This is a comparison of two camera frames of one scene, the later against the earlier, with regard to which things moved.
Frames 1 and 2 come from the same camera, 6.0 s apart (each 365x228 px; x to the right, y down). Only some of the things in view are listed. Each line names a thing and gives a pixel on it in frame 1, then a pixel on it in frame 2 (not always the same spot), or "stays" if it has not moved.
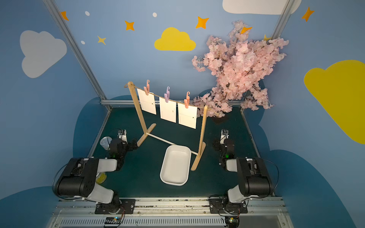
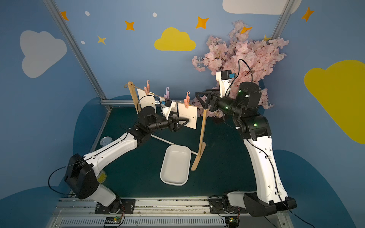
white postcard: (187, 117) stays
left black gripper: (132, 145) -> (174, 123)
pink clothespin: (147, 88) stays
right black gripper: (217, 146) -> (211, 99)
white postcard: (147, 102) stays
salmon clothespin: (187, 100) stays
